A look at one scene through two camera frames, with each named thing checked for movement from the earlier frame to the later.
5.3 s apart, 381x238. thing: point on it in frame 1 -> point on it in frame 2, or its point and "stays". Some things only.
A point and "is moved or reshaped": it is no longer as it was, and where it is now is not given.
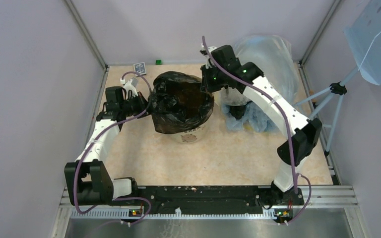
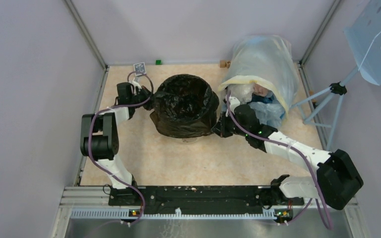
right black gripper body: (214, 79) -> (227, 127)
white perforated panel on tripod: (374, 34) stays
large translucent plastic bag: (274, 57) stays
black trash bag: (178, 102) is moved or reshaped
